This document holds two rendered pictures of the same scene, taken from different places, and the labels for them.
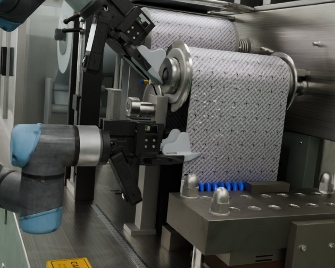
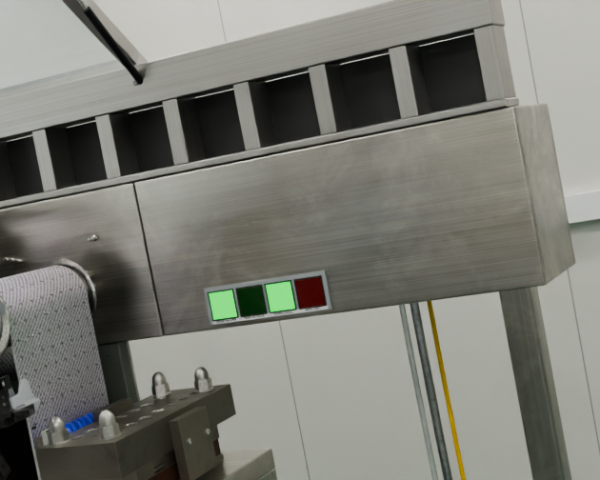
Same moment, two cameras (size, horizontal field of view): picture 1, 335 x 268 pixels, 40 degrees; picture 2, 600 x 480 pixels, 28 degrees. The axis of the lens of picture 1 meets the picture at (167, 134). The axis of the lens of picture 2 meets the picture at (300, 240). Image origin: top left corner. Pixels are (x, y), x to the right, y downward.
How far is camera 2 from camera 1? 1.31 m
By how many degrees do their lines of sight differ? 41
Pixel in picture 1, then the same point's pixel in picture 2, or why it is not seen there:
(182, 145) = (26, 394)
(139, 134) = not seen: outside the picture
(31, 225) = not seen: outside the picture
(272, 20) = (10, 221)
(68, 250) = not seen: outside the picture
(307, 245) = (190, 437)
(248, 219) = (140, 430)
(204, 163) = (44, 409)
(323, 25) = (91, 216)
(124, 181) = not seen: outside the picture
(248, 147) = (74, 375)
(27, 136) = not seen: outside the picture
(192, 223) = (90, 458)
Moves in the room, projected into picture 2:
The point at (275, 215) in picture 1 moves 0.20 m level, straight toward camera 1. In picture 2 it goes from (155, 420) to (198, 432)
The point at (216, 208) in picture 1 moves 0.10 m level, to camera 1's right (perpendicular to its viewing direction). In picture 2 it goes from (109, 432) to (159, 415)
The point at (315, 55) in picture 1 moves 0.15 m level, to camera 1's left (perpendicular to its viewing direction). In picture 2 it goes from (92, 250) to (24, 265)
